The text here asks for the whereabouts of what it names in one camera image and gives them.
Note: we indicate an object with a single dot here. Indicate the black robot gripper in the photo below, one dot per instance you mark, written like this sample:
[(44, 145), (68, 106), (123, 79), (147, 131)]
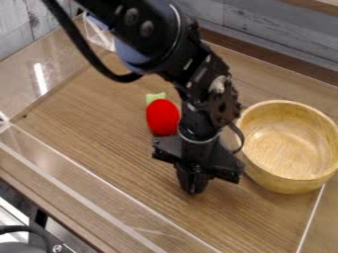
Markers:
[(199, 161)]

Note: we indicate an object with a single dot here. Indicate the red plush strawberry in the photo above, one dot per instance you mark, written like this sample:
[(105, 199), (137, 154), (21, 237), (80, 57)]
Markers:
[(161, 114)]

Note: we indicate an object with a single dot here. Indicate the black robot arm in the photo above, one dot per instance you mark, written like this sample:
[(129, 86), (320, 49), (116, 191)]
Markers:
[(157, 42)]

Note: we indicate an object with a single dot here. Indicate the wooden bowl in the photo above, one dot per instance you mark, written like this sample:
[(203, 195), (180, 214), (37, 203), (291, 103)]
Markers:
[(291, 146)]

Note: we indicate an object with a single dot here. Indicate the clear acrylic front barrier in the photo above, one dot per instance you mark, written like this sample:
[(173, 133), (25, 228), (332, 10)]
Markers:
[(106, 218)]

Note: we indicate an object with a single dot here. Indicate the black metal table frame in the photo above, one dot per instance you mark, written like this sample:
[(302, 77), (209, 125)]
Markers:
[(52, 235)]

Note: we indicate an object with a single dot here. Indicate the clear acrylic corner bracket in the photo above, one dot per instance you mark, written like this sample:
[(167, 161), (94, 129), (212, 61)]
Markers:
[(96, 35)]

